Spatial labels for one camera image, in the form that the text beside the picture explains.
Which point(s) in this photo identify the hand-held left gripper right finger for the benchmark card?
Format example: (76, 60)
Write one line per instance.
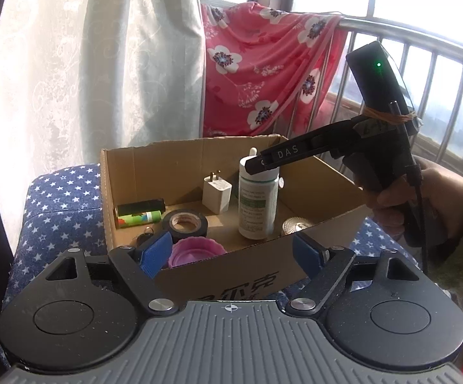
(307, 254)

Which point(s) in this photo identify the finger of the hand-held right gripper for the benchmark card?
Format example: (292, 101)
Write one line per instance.
(257, 166)

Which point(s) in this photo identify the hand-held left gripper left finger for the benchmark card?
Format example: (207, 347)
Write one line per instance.
(155, 254)

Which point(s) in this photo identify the black key fob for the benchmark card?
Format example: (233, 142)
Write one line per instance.
(145, 236)

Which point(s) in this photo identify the green lip balm tube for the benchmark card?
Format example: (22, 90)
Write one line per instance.
(135, 220)

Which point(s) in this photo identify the white bottle with green label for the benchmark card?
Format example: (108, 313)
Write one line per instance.
(257, 208)

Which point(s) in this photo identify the black electrical tape roll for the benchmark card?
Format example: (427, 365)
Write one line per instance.
(197, 230)

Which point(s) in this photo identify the black cylinder tube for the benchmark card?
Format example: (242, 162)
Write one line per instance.
(139, 207)

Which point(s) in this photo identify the white charger plug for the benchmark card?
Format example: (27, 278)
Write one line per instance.
(216, 194)

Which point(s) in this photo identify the cardboard box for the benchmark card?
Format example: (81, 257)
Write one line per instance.
(215, 276)

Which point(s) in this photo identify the person's right hand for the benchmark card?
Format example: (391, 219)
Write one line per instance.
(447, 192)

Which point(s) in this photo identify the tan rubber band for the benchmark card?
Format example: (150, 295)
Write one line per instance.
(387, 116)

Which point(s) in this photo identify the metal railing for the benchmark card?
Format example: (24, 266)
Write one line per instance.
(415, 34)

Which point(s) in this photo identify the red floral cloth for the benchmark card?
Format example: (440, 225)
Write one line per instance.
(255, 88)

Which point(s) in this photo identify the blue star-printed blanket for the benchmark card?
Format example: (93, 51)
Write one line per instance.
(55, 208)

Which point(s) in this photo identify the white patterned curtain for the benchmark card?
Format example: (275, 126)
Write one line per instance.
(95, 68)

